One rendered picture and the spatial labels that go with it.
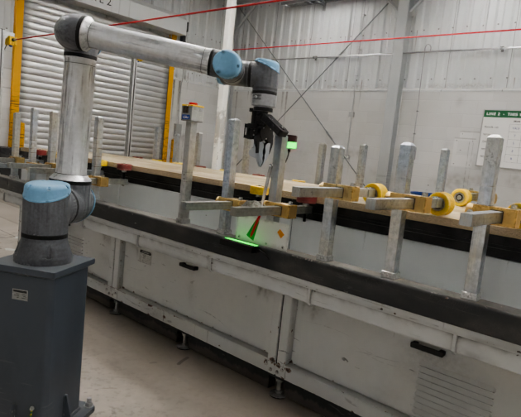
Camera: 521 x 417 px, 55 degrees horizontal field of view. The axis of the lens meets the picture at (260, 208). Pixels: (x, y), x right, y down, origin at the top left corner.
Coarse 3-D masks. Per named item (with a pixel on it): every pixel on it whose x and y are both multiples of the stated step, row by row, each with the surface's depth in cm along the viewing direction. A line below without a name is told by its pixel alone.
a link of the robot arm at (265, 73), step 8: (256, 64) 177; (264, 64) 175; (272, 64) 176; (256, 72) 176; (264, 72) 176; (272, 72) 176; (256, 80) 177; (264, 80) 176; (272, 80) 177; (256, 88) 177; (264, 88) 176; (272, 88) 177
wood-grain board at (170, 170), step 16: (112, 160) 318; (128, 160) 342; (144, 160) 368; (176, 176) 255; (208, 176) 252; (240, 176) 282; (256, 176) 301; (288, 192) 208; (352, 208) 189; (464, 208) 214; (448, 224) 165
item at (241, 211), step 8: (232, 208) 167; (240, 208) 167; (248, 208) 170; (256, 208) 173; (264, 208) 176; (272, 208) 180; (280, 208) 183; (304, 208) 195; (312, 208) 198; (240, 216) 167
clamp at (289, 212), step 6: (270, 204) 187; (276, 204) 185; (282, 204) 183; (282, 210) 183; (288, 210) 182; (294, 210) 184; (276, 216) 185; (282, 216) 183; (288, 216) 182; (294, 216) 185
